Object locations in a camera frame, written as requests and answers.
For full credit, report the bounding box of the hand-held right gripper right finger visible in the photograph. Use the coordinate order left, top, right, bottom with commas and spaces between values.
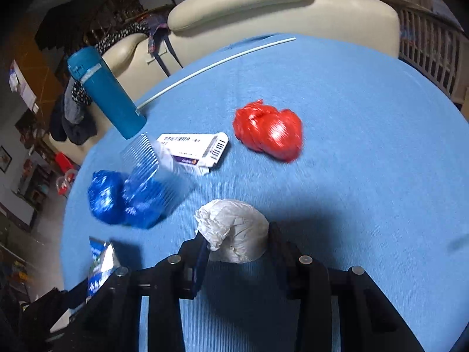
267, 221, 426, 352

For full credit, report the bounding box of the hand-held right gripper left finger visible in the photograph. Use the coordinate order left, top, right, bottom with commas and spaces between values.
55, 229, 211, 352

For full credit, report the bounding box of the white plastic bag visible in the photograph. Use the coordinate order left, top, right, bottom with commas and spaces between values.
193, 199, 270, 264

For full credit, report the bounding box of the clear ribbed plastic cup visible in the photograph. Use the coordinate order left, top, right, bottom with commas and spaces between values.
121, 132, 198, 224

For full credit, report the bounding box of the blue carton box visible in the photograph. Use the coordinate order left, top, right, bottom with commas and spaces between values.
87, 238, 123, 301

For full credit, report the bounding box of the blue plastic bag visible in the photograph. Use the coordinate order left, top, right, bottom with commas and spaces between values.
87, 169, 176, 230

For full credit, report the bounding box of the white medicine box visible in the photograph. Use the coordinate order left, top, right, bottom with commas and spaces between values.
156, 132, 230, 177

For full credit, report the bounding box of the red plastic bag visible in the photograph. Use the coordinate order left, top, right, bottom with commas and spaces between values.
233, 99, 304, 163

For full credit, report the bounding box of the blue tablecloth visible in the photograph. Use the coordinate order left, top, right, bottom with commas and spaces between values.
60, 33, 469, 352

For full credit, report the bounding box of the red plastic stool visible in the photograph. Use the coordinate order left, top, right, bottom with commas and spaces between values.
55, 152, 74, 173

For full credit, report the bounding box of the black padded jacket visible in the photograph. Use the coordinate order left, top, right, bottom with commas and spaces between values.
49, 103, 98, 145

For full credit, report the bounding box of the cluttered wooden shelf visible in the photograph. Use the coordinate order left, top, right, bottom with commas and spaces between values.
15, 110, 55, 209

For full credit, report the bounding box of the teal insulated bottle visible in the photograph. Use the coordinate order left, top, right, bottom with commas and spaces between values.
67, 46, 147, 140

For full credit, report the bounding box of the grey knitted garment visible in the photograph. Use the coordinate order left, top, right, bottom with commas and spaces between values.
64, 81, 92, 125

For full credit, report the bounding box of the thin white plastic tube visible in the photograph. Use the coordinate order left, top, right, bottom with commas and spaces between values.
135, 37, 297, 112

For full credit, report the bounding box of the purple patterned garment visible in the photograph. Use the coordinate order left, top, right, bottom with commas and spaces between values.
146, 13, 174, 55

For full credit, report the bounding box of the black white floral cloth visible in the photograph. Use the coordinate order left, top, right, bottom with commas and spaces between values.
71, 20, 154, 107

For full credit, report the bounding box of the cream leather sofa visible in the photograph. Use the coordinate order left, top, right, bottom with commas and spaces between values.
47, 0, 401, 165

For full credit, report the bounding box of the wooden baby crib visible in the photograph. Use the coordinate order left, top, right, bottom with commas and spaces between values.
370, 0, 469, 107

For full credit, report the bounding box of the white wall paper sheet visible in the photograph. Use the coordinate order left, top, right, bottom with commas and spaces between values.
9, 60, 39, 114

